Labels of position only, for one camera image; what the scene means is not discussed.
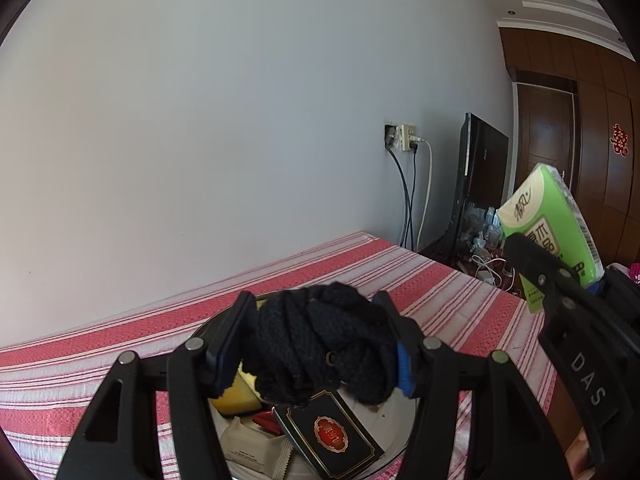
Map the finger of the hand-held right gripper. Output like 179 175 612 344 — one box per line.
504 232 608 341
589 264 640 323

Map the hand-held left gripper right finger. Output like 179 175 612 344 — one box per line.
372 291 571 480

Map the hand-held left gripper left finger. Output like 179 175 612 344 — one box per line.
54 291 258 480

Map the yellow green scouring sponge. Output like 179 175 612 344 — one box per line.
209 372 262 418

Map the round metal cookie tin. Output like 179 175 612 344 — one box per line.
192 290 418 480

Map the dark red snack packet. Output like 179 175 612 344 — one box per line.
251 410 283 436

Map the green tissue pack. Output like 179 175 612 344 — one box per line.
496 162 606 313

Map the black knitted cloth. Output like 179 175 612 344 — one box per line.
240 282 403 408

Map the white snack packet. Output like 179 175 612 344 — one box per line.
220 416 293 480

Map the black gift box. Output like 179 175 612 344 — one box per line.
272 389 386 480

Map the red striped desktop cloth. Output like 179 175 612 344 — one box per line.
0 231 558 480

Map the person's right hand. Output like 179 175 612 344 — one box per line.
562 431 600 480

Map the cluster of clear bottles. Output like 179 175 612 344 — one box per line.
464 200 506 261

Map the brown wooden wardrobe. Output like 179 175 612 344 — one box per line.
575 45 640 271

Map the black flat television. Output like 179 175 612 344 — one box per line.
446 112 510 266

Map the red paper decoration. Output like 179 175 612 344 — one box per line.
609 122 630 157

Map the dark wooden door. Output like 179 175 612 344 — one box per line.
512 70 583 206

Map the white charger cable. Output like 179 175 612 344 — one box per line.
470 254 516 291

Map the white power cable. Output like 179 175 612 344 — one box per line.
414 136 434 253

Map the black power cable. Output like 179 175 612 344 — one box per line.
404 147 419 251
385 142 415 251

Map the white wall socket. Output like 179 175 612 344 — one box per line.
384 122 418 152

